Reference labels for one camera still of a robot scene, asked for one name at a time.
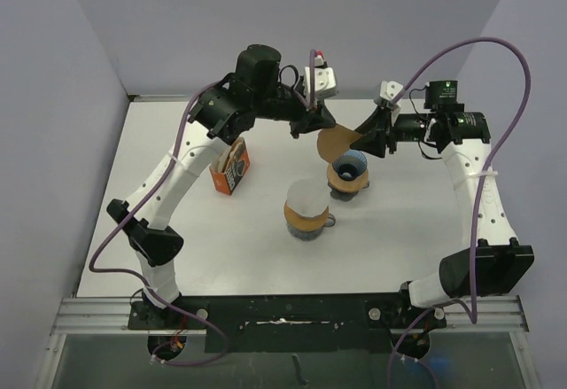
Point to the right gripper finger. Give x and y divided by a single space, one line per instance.
380 117
375 142

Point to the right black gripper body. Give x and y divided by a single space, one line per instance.
409 128

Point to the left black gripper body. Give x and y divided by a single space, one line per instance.
282 105

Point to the brown paper coffee filter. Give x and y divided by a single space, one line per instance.
333 142

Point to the blue plastic dripper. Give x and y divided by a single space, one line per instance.
350 165

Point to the grey plastic dripper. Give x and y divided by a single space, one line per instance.
343 195

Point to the white paper coffee filter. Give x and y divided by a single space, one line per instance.
308 197

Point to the orange coffee filter box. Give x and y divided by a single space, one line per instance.
230 168

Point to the grey glass carafe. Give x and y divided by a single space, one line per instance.
311 235

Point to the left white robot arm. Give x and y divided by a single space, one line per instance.
214 118

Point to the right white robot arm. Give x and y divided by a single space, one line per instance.
492 260

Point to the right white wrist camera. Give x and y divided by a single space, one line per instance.
388 96

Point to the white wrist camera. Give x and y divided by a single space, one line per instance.
320 80
388 96

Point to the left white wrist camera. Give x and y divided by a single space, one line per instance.
320 80

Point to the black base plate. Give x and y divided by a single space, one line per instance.
312 323

